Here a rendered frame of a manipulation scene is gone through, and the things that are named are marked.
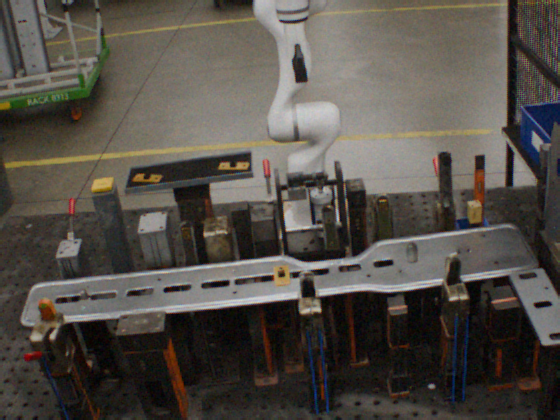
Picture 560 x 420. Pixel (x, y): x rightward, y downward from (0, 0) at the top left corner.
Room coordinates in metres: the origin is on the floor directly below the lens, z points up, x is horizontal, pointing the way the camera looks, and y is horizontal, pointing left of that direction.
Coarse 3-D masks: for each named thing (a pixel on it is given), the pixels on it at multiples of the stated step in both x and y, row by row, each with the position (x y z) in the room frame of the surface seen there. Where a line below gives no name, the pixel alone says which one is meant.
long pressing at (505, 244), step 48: (384, 240) 1.74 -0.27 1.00; (432, 240) 1.71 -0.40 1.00; (480, 240) 1.68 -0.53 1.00; (48, 288) 1.72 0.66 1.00; (96, 288) 1.69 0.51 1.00; (144, 288) 1.67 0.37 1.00; (192, 288) 1.64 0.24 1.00; (240, 288) 1.61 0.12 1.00; (288, 288) 1.59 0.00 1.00; (336, 288) 1.56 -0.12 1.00; (384, 288) 1.54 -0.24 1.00
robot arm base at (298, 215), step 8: (296, 200) 2.21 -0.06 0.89; (304, 200) 2.19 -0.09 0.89; (296, 208) 2.21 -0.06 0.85; (304, 208) 2.19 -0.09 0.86; (336, 208) 2.28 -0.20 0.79; (288, 216) 2.27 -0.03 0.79; (296, 216) 2.22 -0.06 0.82; (304, 216) 2.20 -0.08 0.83; (288, 224) 2.22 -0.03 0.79; (296, 224) 2.22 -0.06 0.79; (304, 224) 2.20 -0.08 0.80
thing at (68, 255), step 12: (60, 252) 1.80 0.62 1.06; (72, 252) 1.79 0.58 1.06; (84, 252) 1.85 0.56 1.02; (60, 264) 1.78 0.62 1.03; (72, 264) 1.78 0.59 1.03; (84, 264) 1.82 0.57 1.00; (72, 276) 1.78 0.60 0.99; (84, 276) 1.79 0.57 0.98; (84, 336) 1.78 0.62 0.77; (108, 336) 1.84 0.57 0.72
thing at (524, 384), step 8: (536, 304) 1.41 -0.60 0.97; (544, 304) 1.41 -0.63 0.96; (520, 328) 1.45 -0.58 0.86; (528, 328) 1.41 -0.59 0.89; (520, 336) 1.45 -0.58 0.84; (528, 336) 1.41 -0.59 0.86; (520, 344) 1.44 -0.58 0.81; (528, 344) 1.41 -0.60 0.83; (536, 344) 1.41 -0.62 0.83; (520, 352) 1.43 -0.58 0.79; (528, 352) 1.41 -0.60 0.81; (536, 352) 1.41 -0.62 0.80; (520, 360) 1.43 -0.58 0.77; (528, 360) 1.41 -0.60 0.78; (536, 360) 1.41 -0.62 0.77; (520, 368) 1.42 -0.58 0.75; (528, 368) 1.41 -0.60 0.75; (520, 376) 1.42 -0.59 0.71; (528, 376) 1.42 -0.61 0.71; (536, 376) 1.42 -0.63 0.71; (520, 384) 1.40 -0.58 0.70; (528, 384) 1.40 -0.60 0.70; (536, 384) 1.39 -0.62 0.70
